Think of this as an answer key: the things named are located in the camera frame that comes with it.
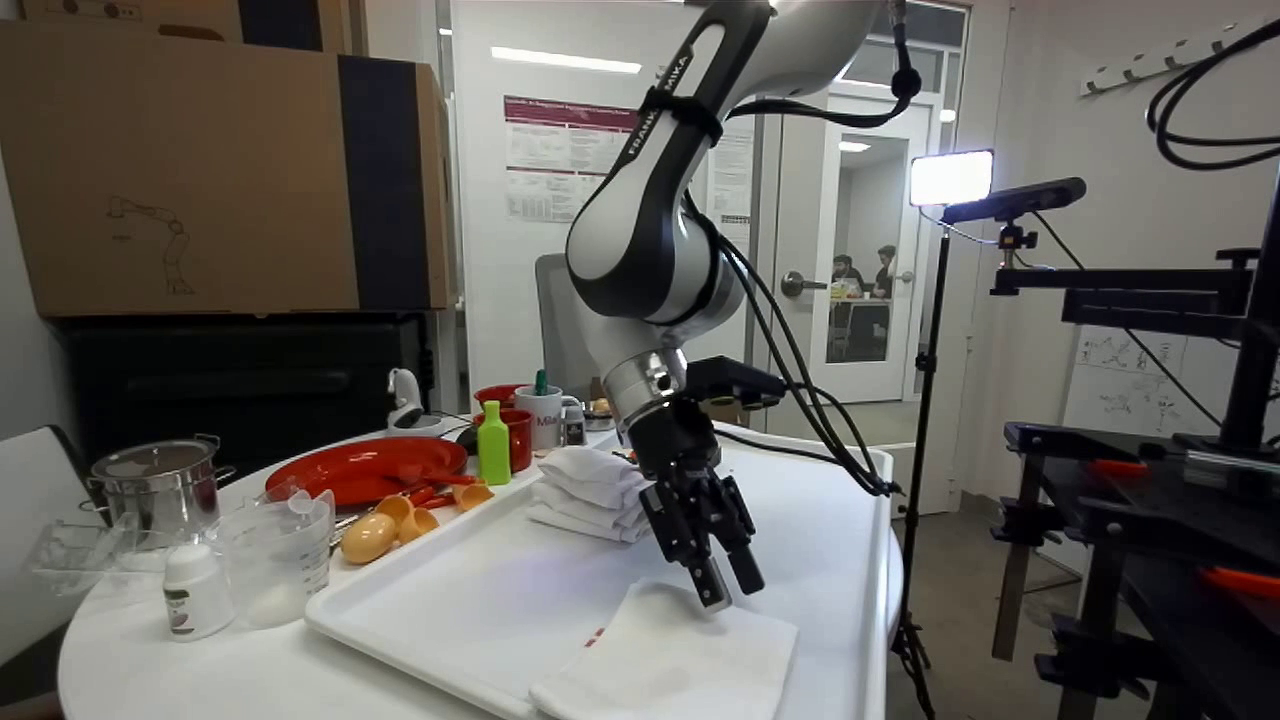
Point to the orange toy croissant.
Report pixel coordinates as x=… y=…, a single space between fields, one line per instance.
x=400 y=508

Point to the white towel with red stripes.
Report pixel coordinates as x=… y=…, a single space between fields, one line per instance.
x=692 y=665

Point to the green plastic bottle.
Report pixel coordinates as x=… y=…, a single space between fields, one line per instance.
x=495 y=452

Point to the black cabinet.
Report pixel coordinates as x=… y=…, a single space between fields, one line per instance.
x=243 y=384

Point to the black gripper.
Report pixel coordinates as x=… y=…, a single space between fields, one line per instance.
x=672 y=449

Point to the wall poster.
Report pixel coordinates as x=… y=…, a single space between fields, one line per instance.
x=561 y=163

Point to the small orange toy food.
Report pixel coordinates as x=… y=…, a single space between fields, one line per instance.
x=468 y=493

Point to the clear plastic container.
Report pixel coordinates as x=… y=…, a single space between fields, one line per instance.
x=273 y=561

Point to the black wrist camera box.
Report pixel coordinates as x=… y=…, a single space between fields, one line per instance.
x=733 y=380

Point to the small white bottle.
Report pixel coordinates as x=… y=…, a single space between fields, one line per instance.
x=192 y=603

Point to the yellow toy lemon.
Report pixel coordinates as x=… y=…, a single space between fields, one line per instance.
x=365 y=539

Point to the black workbench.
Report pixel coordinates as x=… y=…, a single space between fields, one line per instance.
x=1172 y=533

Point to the large cardboard box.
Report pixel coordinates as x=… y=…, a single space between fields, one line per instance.
x=172 y=175

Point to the black camera rig arm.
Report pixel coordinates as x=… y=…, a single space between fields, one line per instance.
x=1146 y=285

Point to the white plastic tray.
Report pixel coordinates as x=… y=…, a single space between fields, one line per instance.
x=454 y=585

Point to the folded white cloth stack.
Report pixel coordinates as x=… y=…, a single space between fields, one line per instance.
x=587 y=485

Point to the black light stand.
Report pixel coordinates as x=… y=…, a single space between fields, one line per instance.
x=930 y=401

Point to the small dark jar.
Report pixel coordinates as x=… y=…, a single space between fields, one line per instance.
x=573 y=427

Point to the whiteboard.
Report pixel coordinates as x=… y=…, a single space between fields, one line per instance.
x=1135 y=384

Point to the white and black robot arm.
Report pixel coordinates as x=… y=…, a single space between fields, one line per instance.
x=640 y=253

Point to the grey office chair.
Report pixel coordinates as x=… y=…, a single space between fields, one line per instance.
x=556 y=335

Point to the white bottle green cap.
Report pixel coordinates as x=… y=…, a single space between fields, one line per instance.
x=546 y=421

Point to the white door with window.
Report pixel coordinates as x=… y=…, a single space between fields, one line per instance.
x=816 y=202

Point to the red bowl with food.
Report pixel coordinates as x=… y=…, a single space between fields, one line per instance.
x=347 y=470

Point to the bright light panel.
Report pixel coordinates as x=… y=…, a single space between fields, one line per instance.
x=954 y=178

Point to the black bar camera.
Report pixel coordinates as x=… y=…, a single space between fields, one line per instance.
x=1014 y=202

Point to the wall hook rail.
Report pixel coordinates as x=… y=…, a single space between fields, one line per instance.
x=1163 y=64

